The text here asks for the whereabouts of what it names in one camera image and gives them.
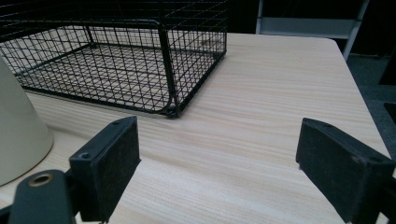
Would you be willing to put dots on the grey metal stand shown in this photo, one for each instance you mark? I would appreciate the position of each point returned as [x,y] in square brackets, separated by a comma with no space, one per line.
[311,26]

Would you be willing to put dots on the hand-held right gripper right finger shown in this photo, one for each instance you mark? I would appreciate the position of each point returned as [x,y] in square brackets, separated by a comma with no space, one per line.
[336,168]

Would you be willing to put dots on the cream cone-shaped object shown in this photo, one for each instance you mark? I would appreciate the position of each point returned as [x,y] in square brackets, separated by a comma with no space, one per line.
[18,130]

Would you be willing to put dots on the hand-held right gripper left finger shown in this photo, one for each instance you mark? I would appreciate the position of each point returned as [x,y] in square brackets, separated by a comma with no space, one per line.
[106,174]

